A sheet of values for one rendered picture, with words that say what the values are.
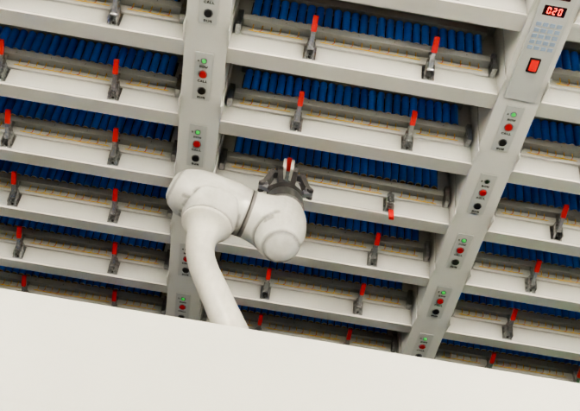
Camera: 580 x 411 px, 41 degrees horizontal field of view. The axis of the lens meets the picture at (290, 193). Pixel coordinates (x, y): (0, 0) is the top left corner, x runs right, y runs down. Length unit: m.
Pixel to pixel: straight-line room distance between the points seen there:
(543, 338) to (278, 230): 1.09
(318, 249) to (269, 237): 0.58
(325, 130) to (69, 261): 0.85
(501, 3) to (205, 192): 0.72
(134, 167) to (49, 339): 1.48
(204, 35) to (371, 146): 0.47
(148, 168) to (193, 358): 1.49
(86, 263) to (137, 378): 1.78
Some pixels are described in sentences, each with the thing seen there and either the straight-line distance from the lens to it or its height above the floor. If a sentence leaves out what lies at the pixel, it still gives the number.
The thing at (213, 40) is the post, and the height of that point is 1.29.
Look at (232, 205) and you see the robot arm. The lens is 1.51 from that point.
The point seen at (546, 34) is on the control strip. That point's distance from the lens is 1.70.
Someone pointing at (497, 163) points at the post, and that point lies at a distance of 1.87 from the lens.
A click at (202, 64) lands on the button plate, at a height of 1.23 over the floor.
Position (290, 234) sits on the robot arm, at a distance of 1.49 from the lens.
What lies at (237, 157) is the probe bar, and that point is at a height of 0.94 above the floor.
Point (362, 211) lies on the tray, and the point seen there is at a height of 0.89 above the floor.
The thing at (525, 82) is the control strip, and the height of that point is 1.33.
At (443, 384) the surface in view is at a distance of 0.50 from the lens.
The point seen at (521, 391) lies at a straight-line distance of 0.52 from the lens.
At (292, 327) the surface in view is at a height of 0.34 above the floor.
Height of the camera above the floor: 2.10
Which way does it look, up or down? 38 degrees down
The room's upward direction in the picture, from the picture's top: 11 degrees clockwise
